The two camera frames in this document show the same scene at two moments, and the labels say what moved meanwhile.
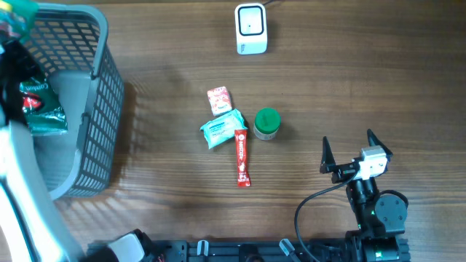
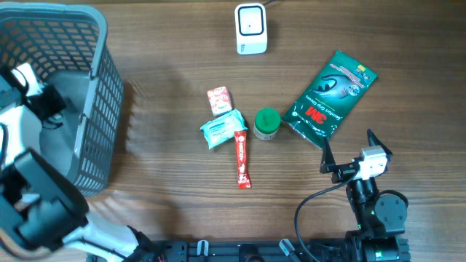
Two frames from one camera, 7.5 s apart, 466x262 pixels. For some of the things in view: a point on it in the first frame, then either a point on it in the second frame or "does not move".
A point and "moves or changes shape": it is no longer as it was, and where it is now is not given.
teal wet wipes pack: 222,129 does not move
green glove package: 43,113 moves or changes shape
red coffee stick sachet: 242,158 does not move
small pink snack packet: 220,100 does not move
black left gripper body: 14,55 → 51,97
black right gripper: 328,165 does not move
